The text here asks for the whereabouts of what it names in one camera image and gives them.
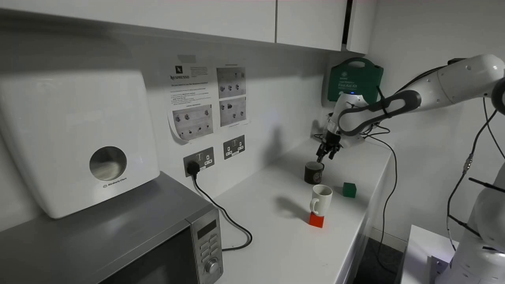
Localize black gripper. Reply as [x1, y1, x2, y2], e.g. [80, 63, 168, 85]
[313, 129, 343, 163]

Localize black mug with white inside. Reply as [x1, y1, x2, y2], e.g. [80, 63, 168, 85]
[302, 159, 326, 186]

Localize green block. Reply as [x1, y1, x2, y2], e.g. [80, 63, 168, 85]
[340, 181, 357, 200]

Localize orange block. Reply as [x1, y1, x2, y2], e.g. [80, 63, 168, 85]
[307, 209, 326, 230]

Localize green first aid kit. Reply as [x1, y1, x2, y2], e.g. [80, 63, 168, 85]
[324, 56, 384, 105]

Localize white robot stand table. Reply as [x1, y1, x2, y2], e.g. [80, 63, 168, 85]
[400, 223, 460, 284]

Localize grey microwave oven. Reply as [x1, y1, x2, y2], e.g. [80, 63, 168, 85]
[0, 171, 225, 284]

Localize white paper towel dispenser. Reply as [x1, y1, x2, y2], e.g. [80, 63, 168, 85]
[0, 69, 160, 220]

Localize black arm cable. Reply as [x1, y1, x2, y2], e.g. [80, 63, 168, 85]
[364, 91, 505, 255]

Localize small photo wall poster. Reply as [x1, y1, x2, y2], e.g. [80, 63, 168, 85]
[214, 64, 247, 99]
[217, 94, 247, 127]

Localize black microwave plug and cable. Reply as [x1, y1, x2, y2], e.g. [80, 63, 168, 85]
[184, 159, 253, 253]

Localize wall power socket with plug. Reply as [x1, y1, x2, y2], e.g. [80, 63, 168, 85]
[181, 145, 215, 178]

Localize white upper wall cabinets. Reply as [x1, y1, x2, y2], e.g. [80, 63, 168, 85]
[0, 0, 378, 55]

